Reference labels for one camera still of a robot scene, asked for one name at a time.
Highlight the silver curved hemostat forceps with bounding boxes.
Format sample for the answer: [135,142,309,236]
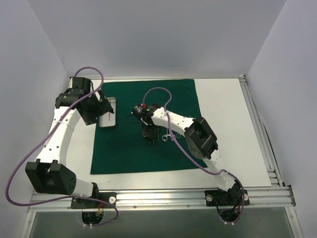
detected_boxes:
[161,128,174,142]

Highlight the aluminium rail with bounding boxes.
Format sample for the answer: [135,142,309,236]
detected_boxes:
[238,75,285,187]
[70,75,245,80]
[26,185,297,213]

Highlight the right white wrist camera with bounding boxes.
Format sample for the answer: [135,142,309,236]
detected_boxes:
[140,118,149,126]

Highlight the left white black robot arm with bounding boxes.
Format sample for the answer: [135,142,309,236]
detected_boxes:
[25,77,114,208]

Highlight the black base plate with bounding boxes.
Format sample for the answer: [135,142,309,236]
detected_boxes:
[70,192,117,209]
[205,189,242,207]

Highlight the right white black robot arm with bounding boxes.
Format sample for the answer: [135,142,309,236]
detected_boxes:
[131,104,244,205]

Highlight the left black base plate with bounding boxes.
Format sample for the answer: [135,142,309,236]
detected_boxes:
[70,192,117,209]

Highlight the silver metal instrument tray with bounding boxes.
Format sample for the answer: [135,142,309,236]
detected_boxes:
[99,97,116,128]

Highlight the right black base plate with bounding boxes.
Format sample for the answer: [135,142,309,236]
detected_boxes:
[205,189,242,207]

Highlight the right aluminium rail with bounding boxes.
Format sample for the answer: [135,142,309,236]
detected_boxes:
[238,75,285,187]

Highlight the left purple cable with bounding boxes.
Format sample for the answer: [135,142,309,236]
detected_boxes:
[4,66,119,228]

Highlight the front aluminium rail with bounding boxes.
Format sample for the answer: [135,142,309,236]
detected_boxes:
[26,185,297,213]

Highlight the back aluminium rail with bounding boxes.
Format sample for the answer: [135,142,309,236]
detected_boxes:
[70,75,245,80]

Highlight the green surgical cloth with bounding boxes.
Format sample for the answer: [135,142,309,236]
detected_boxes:
[91,79,201,175]

